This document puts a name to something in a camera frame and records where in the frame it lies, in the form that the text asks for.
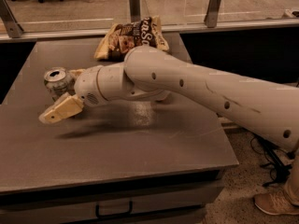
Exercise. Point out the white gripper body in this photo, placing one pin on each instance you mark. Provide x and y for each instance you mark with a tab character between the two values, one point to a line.
86	86

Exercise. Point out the silver 7up soda can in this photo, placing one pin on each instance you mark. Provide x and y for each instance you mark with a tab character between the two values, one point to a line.
58	81

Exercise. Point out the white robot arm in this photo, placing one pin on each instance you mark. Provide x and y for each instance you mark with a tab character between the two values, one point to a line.
265	108

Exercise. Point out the brown chip bag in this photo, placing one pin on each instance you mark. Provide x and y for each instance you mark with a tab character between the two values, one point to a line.
121	38

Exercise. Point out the tan sneaker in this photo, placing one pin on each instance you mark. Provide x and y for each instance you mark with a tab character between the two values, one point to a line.
275	204

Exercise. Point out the person's leg in tan trousers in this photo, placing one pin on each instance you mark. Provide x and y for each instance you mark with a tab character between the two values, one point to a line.
291	186

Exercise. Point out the left metal railing bracket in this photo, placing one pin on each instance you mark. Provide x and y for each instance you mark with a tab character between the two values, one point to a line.
14	30

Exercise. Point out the metal railing bracket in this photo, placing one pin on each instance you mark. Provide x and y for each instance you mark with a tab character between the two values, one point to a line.
212	13
135	13
14	30

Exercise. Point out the middle metal railing bracket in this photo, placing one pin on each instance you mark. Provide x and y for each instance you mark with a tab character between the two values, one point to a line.
135	13

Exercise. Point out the right metal railing bracket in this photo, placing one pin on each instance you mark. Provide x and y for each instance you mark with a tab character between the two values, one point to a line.
212	13

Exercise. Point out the grey drawer with black handle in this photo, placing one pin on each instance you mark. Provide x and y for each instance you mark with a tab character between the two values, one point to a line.
172	204

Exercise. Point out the black stand with cables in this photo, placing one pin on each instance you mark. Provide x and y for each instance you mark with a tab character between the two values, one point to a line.
279	172

